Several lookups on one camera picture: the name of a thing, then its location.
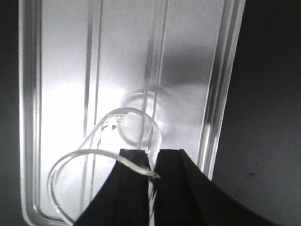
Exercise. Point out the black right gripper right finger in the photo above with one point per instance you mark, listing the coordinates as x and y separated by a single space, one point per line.
186 197

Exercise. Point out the silver metal tray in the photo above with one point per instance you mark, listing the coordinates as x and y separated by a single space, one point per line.
81 59

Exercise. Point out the clear glass beaker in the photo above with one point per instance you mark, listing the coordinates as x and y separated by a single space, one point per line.
125 137

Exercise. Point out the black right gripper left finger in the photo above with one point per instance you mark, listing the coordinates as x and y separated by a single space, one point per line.
122 200

